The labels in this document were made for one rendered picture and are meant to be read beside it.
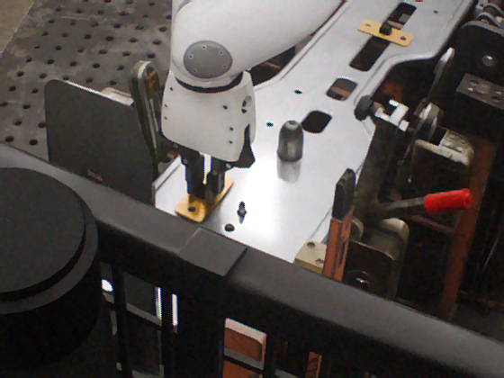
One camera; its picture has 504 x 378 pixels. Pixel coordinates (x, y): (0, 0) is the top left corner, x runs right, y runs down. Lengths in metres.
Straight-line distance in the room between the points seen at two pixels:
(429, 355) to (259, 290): 0.07
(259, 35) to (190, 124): 0.22
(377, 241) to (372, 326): 0.76
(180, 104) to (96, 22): 1.01
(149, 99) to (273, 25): 0.34
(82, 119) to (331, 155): 0.52
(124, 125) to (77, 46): 1.23
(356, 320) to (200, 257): 0.07
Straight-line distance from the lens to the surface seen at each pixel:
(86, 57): 2.04
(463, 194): 1.08
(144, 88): 1.27
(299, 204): 1.26
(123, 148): 0.87
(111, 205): 0.44
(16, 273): 0.33
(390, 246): 1.15
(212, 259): 0.41
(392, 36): 1.58
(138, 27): 2.13
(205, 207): 1.24
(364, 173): 1.10
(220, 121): 1.14
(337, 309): 0.40
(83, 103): 0.87
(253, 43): 0.99
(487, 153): 1.33
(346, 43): 1.55
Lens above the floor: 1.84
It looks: 41 degrees down
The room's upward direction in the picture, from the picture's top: 4 degrees clockwise
